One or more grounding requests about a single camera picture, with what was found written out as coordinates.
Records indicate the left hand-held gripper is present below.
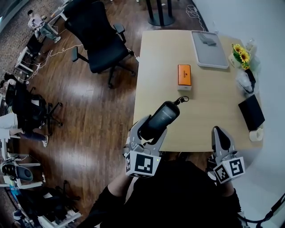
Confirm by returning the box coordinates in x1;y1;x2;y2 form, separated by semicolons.
122;114;168;179

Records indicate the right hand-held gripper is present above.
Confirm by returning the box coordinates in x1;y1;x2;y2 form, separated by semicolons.
208;126;246;185

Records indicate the black bottle with carabiner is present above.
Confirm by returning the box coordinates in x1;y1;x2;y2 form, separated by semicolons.
139;96;190;141

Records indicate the person's left forearm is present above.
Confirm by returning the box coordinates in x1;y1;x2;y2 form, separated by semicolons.
82;173;138;228

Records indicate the person's right forearm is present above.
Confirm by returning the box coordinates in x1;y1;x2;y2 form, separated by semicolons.
219;179;243;218

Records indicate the light wooden desk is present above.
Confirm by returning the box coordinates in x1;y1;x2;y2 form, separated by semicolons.
133;29;266;153

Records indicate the small white desk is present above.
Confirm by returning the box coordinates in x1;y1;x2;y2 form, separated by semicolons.
14;46;34;73

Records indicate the white tape roll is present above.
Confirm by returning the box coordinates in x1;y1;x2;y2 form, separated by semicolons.
249;128;264;142

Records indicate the black flat box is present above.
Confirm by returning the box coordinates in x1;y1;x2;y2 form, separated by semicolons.
238;94;266;132

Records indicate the clear plastic bag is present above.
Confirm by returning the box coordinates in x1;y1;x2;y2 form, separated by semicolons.
235;68;261;97

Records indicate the person's black clothing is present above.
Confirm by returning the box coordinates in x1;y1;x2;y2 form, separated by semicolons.
82;153;244;228

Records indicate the orange and white box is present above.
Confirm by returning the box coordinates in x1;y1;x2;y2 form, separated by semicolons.
177;64;192;91

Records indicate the white flower pot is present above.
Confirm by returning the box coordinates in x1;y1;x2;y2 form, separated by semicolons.
228;54;243;68

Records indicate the grey tray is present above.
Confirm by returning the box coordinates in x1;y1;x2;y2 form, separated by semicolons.
191;30;230;69

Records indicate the yellow sunflower bunch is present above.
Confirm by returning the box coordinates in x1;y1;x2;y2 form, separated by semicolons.
231;43;252;70

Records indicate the clear plastic bottle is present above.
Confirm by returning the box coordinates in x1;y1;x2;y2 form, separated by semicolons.
244;38;257;53

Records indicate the grey folded cloth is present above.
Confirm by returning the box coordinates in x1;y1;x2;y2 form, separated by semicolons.
196;31;218;47

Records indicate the large black office chair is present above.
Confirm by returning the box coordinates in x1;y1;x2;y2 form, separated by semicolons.
63;0;137;90

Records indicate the black round table base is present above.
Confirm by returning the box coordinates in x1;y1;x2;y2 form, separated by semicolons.
145;0;176;27

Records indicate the black swivel chair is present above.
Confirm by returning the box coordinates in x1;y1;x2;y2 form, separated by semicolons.
12;81;64;137

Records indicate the black chair with bags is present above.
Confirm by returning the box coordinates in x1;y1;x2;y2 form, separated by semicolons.
19;179;81;220

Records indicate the grey and black shoe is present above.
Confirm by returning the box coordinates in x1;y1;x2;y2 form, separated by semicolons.
0;161;34;183

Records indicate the black cable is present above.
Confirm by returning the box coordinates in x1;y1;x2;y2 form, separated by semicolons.
236;193;285;224

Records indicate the white cable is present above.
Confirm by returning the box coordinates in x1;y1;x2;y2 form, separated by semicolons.
16;43;84;81
186;4;208;32

